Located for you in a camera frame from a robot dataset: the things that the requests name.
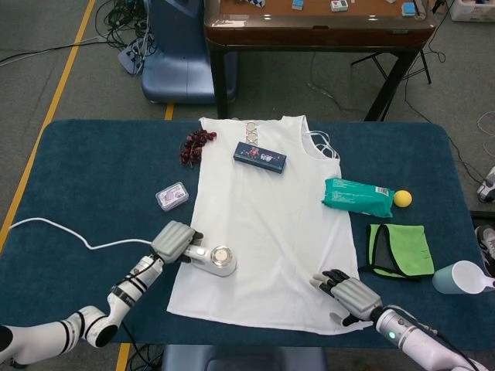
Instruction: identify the dark red grape bunch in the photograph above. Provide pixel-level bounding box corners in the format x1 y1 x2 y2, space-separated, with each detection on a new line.
179 130 217 167

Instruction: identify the white storage basket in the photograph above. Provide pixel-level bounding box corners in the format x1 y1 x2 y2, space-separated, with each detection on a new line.
446 0 495 22

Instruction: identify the tangle of floor cables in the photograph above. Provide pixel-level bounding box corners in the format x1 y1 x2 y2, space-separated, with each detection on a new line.
102 0 155 51

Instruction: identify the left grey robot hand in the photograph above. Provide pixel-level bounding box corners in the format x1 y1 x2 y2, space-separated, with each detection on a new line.
149 220 205 266

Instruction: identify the brown mahjong table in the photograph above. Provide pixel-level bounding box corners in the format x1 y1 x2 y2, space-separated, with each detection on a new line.
203 0 438 123

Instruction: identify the light blue cup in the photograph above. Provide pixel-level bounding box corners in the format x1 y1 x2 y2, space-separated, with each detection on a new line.
432 260 495 295

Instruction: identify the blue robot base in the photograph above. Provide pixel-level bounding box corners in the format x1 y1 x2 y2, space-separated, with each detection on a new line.
141 0 237 104

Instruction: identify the teal felt table cover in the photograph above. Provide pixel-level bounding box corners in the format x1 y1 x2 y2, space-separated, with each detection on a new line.
0 119 480 351

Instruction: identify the dark blue rectangular box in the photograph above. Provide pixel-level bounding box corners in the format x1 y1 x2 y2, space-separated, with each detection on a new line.
233 141 289 174

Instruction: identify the yellow ball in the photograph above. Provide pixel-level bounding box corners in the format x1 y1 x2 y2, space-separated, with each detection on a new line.
393 189 413 208

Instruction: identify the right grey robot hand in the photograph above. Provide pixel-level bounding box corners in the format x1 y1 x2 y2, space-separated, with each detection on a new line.
310 269 384 328

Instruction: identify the white handheld garment steamer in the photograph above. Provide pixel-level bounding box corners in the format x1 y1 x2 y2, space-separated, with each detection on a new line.
181 243 239 279

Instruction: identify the green cloth with black trim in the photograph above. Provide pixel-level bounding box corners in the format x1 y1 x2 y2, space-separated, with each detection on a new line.
357 223 436 281

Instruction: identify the white sleeveless shirt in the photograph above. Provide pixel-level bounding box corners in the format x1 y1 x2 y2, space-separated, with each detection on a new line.
166 114 360 335

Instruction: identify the clear purple plastic box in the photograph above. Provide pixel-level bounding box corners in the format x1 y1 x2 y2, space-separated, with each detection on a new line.
155 181 190 212

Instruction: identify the blue robot torso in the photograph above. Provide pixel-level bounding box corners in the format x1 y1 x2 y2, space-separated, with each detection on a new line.
160 343 329 371

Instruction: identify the green wet wipes pack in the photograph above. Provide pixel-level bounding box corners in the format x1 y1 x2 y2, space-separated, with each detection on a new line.
320 177 395 218

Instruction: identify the blue power strip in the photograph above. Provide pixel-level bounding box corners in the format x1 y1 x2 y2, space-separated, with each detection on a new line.
117 36 150 77

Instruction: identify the white power cable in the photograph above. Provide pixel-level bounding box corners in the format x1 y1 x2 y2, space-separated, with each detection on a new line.
7 217 155 251

